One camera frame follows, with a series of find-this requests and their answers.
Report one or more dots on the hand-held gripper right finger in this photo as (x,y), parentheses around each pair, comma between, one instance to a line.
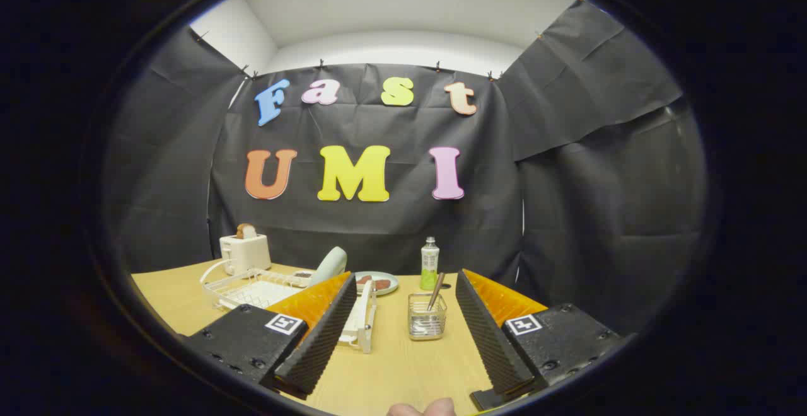
(488,334)

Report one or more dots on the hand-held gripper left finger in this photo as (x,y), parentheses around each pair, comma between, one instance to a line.
(321,334)

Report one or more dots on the pale green plate with meat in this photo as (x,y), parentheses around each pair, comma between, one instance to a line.
(389,280)

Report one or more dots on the white divided bean tray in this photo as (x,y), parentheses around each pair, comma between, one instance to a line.
(302,273)

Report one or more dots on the brown meat piece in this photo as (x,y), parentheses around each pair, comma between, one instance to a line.
(364,279)
(382,284)

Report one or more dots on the green and white drink bottle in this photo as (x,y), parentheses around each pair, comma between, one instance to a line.
(430,265)

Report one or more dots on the white toaster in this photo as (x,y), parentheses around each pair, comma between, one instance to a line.
(246,255)

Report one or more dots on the bread slice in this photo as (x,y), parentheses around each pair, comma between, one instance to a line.
(246,231)

